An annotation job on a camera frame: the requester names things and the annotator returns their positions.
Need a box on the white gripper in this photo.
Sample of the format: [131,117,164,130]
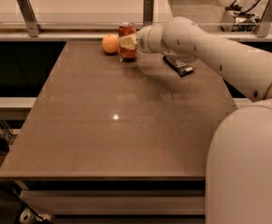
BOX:
[119,25,167,54]

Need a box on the red coke can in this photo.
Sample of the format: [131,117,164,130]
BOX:
[119,22,136,60]

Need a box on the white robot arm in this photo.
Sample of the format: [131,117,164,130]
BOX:
[136,17,272,224]

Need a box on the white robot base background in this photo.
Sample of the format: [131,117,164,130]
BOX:
[220,0,263,33]

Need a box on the orange fruit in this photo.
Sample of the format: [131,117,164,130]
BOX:
[102,34,119,54]

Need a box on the black snack bar wrapper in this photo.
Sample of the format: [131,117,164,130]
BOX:
[163,56,194,77]

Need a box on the white tape roll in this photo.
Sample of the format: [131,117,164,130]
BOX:
[19,210,36,224]

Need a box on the middle metal railing bracket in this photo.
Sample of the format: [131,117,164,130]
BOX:
[143,0,154,26]

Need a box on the metal railing bracket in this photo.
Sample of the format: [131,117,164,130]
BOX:
[143,0,154,26]
[17,0,41,37]
[255,0,272,37]

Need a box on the left metal railing bracket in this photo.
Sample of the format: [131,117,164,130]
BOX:
[17,0,41,37]

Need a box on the right metal railing bracket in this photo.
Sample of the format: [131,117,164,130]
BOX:
[255,0,272,37]

